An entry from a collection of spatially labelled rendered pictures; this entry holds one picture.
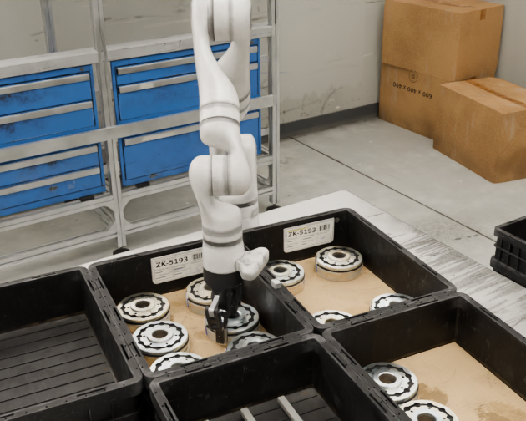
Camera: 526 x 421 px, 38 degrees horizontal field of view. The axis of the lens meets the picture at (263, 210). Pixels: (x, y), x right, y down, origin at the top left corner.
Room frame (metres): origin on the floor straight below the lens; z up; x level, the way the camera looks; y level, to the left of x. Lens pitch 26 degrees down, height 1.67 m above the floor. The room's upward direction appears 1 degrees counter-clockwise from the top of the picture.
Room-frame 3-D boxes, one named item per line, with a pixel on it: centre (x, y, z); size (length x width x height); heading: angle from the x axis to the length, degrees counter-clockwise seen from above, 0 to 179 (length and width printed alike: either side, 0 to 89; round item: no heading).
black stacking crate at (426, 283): (1.31, -0.14, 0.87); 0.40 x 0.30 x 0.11; 25
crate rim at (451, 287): (1.31, -0.14, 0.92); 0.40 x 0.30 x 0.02; 25
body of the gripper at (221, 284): (1.19, 0.07, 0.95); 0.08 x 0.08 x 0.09
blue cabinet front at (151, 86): (3.25, 0.31, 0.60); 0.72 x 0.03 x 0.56; 122
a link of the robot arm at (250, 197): (1.63, 0.06, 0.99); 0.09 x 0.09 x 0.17; 5
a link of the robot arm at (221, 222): (1.19, 0.08, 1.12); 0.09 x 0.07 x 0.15; 91
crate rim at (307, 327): (1.18, 0.13, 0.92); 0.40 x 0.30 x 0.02; 25
